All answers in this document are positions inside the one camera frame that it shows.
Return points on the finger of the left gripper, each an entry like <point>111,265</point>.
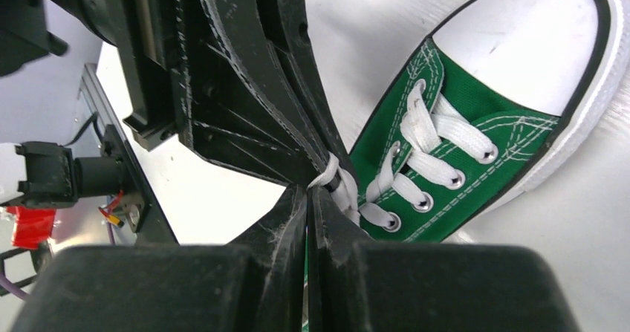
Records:
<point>285,25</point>

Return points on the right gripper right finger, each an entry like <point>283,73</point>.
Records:
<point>359,284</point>

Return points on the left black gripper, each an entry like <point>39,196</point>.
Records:
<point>238,109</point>

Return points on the red object off table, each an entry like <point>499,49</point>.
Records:
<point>31,227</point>

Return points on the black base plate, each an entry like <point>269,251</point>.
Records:
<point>139,204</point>

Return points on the aluminium front rail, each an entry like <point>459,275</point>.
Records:
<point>91,89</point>

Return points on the white shoelace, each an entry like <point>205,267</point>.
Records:
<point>424,131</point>

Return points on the green canvas sneaker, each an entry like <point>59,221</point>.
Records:
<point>546,80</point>

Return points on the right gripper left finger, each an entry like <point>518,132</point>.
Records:
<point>253,283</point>

